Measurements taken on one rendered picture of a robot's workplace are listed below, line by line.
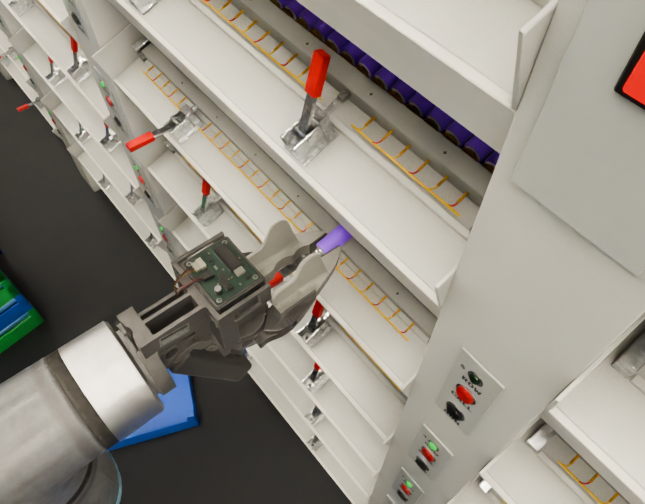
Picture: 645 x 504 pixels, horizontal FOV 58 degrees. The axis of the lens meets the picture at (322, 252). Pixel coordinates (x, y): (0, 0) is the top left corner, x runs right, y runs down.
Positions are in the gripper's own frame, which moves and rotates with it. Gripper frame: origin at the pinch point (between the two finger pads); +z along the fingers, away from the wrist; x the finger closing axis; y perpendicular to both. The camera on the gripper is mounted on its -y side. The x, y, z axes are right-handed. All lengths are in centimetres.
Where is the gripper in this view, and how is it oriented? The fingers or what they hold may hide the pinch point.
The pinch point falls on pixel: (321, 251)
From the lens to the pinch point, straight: 57.9
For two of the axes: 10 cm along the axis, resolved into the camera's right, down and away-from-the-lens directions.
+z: 7.7, -5.2, 3.8
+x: -6.4, -6.5, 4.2
